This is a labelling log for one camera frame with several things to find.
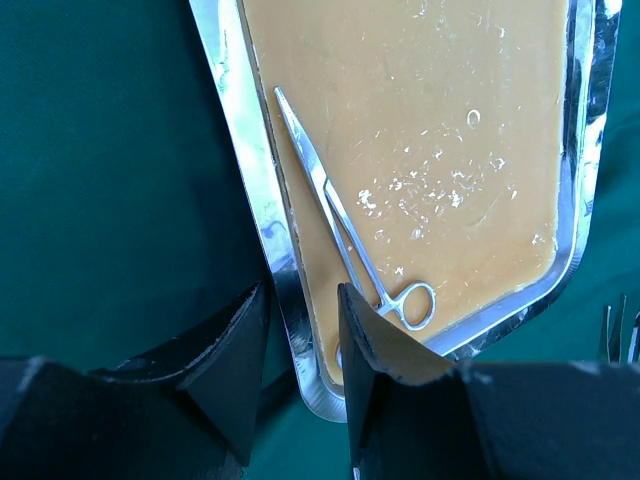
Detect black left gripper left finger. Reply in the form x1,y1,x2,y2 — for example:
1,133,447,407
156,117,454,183
1,284,269,479

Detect thin steel tweezers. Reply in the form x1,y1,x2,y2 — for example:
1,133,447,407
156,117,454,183
627,311,640,364

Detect steel tray with orange liner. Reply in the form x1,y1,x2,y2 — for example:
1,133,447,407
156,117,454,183
191,1,622,423

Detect green surgical cloth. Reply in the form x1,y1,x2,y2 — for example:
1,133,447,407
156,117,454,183
1,1,639,479

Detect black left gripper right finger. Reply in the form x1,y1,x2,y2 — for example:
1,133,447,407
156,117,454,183
337,284,639,479

